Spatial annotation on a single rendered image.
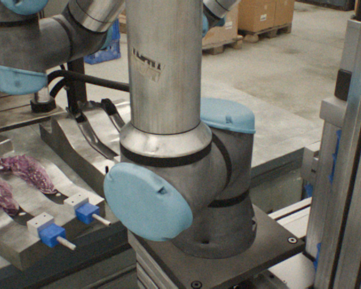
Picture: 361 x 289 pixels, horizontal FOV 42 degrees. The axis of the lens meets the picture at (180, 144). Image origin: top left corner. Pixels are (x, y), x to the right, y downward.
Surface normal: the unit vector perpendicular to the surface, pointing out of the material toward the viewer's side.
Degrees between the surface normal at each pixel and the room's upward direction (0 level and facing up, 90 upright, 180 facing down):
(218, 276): 0
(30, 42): 89
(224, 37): 93
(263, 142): 0
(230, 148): 58
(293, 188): 90
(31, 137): 0
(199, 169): 90
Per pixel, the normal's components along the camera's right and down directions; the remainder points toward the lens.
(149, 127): -0.36, 0.43
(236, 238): 0.48, 0.11
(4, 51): -0.04, 0.46
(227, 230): 0.29, 0.15
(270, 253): 0.00, -0.89
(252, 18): -0.72, 0.31
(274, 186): 0.59, 0.37
